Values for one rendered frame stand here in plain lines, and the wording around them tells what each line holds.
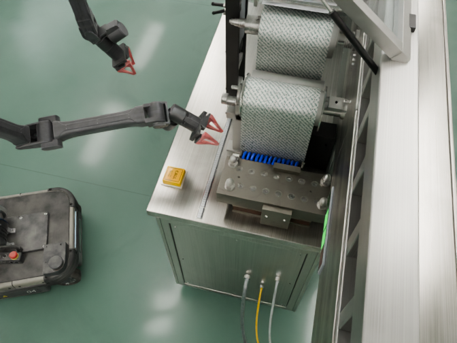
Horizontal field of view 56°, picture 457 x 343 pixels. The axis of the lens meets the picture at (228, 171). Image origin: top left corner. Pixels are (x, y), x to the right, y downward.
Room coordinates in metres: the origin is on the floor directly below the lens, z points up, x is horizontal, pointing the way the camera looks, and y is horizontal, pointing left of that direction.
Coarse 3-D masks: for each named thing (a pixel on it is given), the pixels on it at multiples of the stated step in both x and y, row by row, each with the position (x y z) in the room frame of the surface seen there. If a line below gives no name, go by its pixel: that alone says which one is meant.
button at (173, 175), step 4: (168, 168) 0.91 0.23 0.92; (172, 168) 0.91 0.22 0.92; (176, 168) 0.91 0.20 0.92; (180, 168) 0.91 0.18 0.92; (168, 172) 0.89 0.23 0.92; (172, 172) 0.89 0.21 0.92; (176, 172) 0.89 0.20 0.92; (180, 172) 0.89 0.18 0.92; (184, 172) 0.90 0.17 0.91; (164, 176) 0.88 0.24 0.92; (168, 176) 0.88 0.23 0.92; (172, 176) 0.88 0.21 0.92; (176, 176) 0.88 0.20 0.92; (180, 176) 0.88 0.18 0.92; (164, 180) 0.86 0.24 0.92; (168, 180) 0.86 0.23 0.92; (172, 180) 0.86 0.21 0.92; (176, 180) 0.86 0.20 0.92; (180, 180) 0.86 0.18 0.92; (172, 184) 0.85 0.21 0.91; (176, 184) 0.85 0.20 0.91; (180, 184) 0.85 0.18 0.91
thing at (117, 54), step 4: (116, 44) 1.32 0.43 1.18; (120, 44) 1.37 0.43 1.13; (124, 44) 1.37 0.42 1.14; (112, 48) 1.30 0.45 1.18; (116, 48) 1.31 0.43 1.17; (120, 48) 1.32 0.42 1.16; (124, 48) 1.34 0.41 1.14; (108, 52) 1.29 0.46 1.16; (112, 52) 1.29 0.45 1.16; (116, 52) 1.30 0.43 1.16; (120, 52) 1.31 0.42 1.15; (124, 52) 1.32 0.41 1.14; (112, 56) 1.29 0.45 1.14; (116, 56) 1.29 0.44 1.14; (120, 56) 1.30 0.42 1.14; (124, 56) 1.29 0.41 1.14; (112, 60) 1.31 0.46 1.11; (116, 60) 1.29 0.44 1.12; (120, 60) 1.28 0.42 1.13; (124, 60) 1.28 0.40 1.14; (112, 64) 1.28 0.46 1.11; (116, 64) 1.27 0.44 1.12
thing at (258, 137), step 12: (252, 120) 0.92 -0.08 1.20; (252, 132) 0.92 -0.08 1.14; (264, 132) 0.91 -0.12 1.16; (276, 132) 0.90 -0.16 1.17; (288, 132) 0.89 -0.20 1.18; (300, 132) 0.88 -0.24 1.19; (240, 144) 0.93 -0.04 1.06; (252, 144) 0.91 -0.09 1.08; (264, 144) 0.91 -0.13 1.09; (276, 144) 0.90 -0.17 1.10; (288, 144) 0.89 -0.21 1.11; (300, 144) 0.88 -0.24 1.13; (276, 156) 0.89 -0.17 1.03; (288, 156) 0.88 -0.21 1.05; (300, 156) 0.87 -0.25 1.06
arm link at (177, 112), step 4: (172, 108) 0.98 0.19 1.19; (176, 108) 0.98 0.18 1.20; (180, 108) 0.98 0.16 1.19; (172, 112) 0.96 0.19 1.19; (176, 112) 0.97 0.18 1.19; (180, 112) 0.97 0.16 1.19; (184, 112) 0.97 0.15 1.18; (172, 116) 0.96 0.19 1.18; (176, 116) 0.96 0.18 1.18; (180, 116) 0.96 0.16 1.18; (184, 116) 0.96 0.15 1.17; (172, 120) 0.96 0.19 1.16; (176, 120) 0.95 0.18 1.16; (180, 120) 0.95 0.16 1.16
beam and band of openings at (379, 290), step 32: (416, 0) 0.92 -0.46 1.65; (416, 32) 0.80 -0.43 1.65; (384, 64) 0.70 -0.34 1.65; (416, 64) 0.70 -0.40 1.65; (384, 96) 0.61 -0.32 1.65; (416, 96) 0.61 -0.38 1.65; (384, 128) 0.52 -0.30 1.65; (416, 128) 0.52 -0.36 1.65; (384, 160) 0.45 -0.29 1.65; (416, 160) 0.45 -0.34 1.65; (352, 192) 0.49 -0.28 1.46; (384, 192) 0.38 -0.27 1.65; (416, 192) 0.38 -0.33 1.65; (352, 224) 0.42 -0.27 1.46; (384, 224) 0.32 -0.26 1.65; (416, 224) 0.32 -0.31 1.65; (352, 256) 0.34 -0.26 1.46; (384, 256) 0.26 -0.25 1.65; (416, 256) 0.26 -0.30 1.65; (352, 288) 0.27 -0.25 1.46; (384, 288) 0.21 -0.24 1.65; (416, 288) 0.21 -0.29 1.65; (352, 320) 0.18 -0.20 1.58; (384, 320) 0.16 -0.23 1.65; (416, 320) 0.16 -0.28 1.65
